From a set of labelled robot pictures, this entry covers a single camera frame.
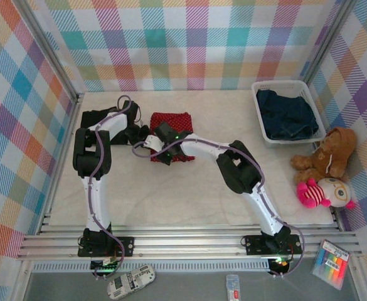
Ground red white-dotted skirt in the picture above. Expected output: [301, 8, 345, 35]
[145, 112, 196, 164]

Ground black skirt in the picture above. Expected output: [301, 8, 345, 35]
[81, 106, 130, 147]

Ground dark denim shorts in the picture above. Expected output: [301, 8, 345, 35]
[257, 89, 316, 132]

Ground small black electronics module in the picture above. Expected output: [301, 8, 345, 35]
[268, 256, 292, 277]
[90, 258, 122, 274]

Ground crumpled printed pouch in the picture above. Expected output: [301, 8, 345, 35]
[107, 265, 157, 301]

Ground white plastic basket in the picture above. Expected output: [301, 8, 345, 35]
[251, 80, 327, 148]

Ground small white red-label box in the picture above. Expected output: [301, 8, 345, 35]
[226, 274, 242, 301]

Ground brown teddy bear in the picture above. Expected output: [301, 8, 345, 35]
[289, 127, 359, 182]

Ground pink striped owl plush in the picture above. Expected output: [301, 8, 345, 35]
[297, 176, 358, 210]

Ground coloured marker pack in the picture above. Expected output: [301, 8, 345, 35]
[311, 240, 350, 289]

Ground aluminium rail frame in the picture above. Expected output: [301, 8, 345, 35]
[16, 224, 361, 261]

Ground aluminium side rail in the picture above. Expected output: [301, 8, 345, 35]
[329, 205, 344, 235]
[35, 93, 84, 236]

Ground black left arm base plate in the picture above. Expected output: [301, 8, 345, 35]
[77, 236, 136, 258]

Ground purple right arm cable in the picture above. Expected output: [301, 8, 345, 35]
[132, 139, 306, 280]

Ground slotted grey cable duct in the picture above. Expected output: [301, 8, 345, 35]
[32, 262, 270, 273]

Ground aluminium corner post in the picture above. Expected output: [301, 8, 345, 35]
[12, 0, 84, 106]
[299, 0, 361, 85]

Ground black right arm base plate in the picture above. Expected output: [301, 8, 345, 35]
[244, 234, 303, 255]

